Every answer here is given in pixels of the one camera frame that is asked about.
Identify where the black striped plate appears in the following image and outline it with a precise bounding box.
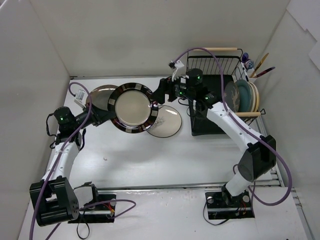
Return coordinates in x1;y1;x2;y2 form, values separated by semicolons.
107;82;159;134

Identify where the grey reindeer plate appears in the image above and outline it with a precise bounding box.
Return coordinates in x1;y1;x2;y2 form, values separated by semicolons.
223;81;240;113

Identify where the blue-grey ceramic plate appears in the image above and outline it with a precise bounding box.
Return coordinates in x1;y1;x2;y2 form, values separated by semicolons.
236;79;252;113

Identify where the cream and yellow plate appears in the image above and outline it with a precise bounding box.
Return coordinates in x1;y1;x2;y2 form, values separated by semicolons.
252;83;260;112

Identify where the pale green plate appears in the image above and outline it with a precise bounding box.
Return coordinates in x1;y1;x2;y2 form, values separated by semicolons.
248;82;257;112

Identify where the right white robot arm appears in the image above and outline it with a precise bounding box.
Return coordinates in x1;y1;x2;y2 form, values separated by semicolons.
151;68;276;206

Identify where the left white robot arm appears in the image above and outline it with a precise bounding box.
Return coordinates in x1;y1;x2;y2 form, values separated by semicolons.
29;104;116;227

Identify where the brown speckled plate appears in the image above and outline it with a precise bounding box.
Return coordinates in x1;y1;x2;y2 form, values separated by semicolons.
89;84;117;110

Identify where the cream tree pattern plate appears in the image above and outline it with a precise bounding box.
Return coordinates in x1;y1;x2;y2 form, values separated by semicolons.
147;105;182;138

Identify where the white utensil holder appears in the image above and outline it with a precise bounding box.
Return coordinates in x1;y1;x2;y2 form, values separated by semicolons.
244;68;257;84

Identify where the blue patterned utensil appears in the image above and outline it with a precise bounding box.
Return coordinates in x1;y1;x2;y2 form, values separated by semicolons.
241;52;254;70

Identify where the purple utensil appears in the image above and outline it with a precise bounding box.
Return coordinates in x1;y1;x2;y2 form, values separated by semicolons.
253;66;276;78

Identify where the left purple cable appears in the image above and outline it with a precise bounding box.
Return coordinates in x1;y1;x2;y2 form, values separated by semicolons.
29;81;137;237

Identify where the purple cable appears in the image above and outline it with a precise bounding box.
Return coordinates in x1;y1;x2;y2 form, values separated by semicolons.
172;46;293;206
29;81;137;237

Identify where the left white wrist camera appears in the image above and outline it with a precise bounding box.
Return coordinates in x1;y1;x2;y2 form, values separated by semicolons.
74;89;87;109

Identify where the black wire dish rack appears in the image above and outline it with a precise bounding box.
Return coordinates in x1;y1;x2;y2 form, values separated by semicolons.
185;47;266;137

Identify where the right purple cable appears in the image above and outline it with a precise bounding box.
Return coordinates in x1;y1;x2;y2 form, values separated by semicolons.
172;46;293;206

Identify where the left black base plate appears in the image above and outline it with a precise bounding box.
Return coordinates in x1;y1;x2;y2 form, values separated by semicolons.
67;203;116;224

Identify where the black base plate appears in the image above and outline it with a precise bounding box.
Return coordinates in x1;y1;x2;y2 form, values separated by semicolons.
67;203;116;224
204;190;255;221

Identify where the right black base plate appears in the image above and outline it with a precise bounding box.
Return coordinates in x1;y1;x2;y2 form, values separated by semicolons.
204;190;255;221

